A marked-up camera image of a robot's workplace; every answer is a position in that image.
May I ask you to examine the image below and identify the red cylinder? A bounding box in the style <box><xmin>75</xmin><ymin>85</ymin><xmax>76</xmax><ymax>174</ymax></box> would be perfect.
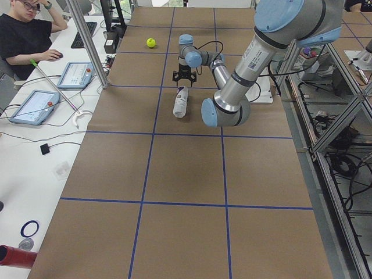
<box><xmin>1</xmin><ymin>245</ymin><xmax>38</xmax><ymax>269</ymax></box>

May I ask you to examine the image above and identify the aluminium frame rack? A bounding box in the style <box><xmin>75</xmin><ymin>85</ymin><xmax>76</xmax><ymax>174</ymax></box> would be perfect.
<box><xmin>276</xmin><ymin>11</ymin><xmax>372</xmax><ymax>279</ymax></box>

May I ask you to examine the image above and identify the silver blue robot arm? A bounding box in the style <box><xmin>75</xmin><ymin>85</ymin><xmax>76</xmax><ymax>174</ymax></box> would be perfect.
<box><xmin>173</xmin><ymin>0</ymin><xmax>344</xmax><ymax>127</ymax></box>

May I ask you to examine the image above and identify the black computer monitor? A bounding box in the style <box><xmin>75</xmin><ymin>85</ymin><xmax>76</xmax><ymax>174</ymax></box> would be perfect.
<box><xmin>100</xmin><ymin>0</ymin><xmax>127</xmax><ymax>35</ymax></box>

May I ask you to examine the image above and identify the black keyboard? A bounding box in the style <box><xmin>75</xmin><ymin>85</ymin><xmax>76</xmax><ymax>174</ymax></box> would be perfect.
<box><xmin>70</xmin><ymin>22</ymin><xmax>98</xmax><ymax>49</ymax></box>

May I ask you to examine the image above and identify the yellow tennis ball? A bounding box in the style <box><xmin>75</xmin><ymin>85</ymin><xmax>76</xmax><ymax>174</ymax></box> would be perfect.
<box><xmin>146</xmin><ymin>38</ymin><xmax>156</xmax><ymax>48</ymax></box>

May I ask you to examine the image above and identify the near blue teach pendant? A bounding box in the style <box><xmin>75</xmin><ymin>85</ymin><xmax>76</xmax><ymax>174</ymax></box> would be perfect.
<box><xmin>9</xmin><ymin>90</ymin><xmax>60</xmax><ymax>126</ymax></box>

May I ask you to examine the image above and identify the blue teach pendant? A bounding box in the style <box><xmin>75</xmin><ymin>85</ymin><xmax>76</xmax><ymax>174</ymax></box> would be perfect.
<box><xmin>9</xmin><ymin>90</ymin><xmax>60</xmax><ymax>126</ymax></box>
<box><xmin>57</xmin><ymin>62</ymin><xmax>94</xmax><ymax>90</ymax></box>

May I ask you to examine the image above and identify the far blue teach pendant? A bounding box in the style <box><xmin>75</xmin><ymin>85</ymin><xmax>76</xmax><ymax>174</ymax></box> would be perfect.
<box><xmin>57</xmin><ymin>62</ymin><xmax>94</xmax><ymax>90</ymax></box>

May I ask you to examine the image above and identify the aluminium frame post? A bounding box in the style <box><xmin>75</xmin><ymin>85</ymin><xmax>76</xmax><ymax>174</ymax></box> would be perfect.
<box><xmin>66</xmin><ymin>0</ymin><xmax>108</xmax><ymax>89</ymax></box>

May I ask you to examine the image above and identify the person in black shirt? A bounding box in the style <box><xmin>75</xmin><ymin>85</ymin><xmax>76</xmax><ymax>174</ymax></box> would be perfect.
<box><xmin>1</xmin><ymin>1</ymin><xmax>67</xmax><ymax>80</ymax></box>

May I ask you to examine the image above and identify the metal reacher grabber stick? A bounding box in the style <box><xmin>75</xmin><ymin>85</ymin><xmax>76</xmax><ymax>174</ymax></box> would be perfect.
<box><xmin>30</xmin><ymin>59</ymin><xmax>92</xmax><ymax>129</ymax></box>

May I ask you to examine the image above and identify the white blue tennis ball can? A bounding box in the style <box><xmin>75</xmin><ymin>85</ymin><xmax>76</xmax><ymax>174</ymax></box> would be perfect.
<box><xmin>173</xmin><ymin>86</ymin><xmax>189</xmax><ymax>118</ymax></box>

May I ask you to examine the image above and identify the small black square device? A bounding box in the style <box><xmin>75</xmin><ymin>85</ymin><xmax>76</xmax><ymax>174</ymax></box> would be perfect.
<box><xmin>40</xmin><ymin>143</ymin><xmax>51</xmax><ymax>155</ymax></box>

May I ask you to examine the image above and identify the black box with label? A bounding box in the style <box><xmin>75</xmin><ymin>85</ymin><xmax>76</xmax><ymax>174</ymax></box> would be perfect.
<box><xmin>104</xmin><ymin>32</ymin><xmax>119</xmax><ymax>54</ymax></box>

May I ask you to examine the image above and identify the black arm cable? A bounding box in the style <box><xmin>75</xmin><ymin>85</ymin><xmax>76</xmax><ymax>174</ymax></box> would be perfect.
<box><xmin>194</xmin><ymin>40</ymin><xmax>225</xmax><ymax>76</ymax></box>

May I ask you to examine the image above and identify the blue tape ring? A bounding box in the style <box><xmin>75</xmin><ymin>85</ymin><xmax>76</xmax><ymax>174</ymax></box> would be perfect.
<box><xmin>20</xmin><ymin>220</ymin><xmax>40</xmax><ymax>238</ymax></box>

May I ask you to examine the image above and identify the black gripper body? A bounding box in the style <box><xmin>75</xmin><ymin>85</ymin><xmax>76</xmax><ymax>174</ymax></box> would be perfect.
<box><xmin>176</xmin><ymin>64</ymin><xmax>192</xmax><ymax>80</ymax></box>

